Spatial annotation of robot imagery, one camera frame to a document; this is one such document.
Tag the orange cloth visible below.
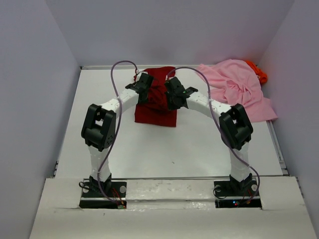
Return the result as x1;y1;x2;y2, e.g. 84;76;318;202
245;60;268;85

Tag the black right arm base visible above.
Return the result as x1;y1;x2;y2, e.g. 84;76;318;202
213;180;262;209

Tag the pink t shirt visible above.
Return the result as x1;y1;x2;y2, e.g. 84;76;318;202
197;59;278;122

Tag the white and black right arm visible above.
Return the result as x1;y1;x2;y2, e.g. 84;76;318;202
164;77;253;197

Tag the white cardboard front cover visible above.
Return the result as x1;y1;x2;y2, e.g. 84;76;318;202
30;177;316;239

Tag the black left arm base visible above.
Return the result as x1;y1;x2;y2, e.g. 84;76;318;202
79;180;127;209

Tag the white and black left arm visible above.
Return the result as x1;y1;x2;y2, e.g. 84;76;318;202
81;72;155;198

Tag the white back table rail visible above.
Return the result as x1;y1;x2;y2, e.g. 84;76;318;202
80;63;198;70

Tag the dark red t shirt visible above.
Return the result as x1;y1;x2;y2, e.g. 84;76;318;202
135;66;177;127

